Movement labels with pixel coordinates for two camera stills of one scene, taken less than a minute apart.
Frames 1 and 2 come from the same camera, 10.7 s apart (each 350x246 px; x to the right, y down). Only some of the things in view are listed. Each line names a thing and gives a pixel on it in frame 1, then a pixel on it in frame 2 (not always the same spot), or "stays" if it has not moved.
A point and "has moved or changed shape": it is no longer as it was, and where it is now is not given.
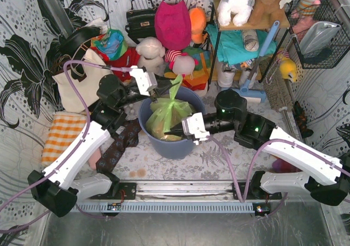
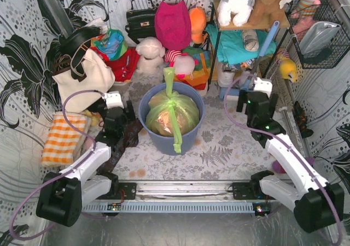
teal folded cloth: [230, 45] stays
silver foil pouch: [318, 36] stays
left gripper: [154, 90] to [129, 108]
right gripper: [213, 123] to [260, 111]
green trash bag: [166, 113] has moved or changed shape
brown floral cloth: [111, 152] stays
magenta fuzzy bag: [173, 24] stays
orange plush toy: [197, 19] stays
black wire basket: [320, 40] stays
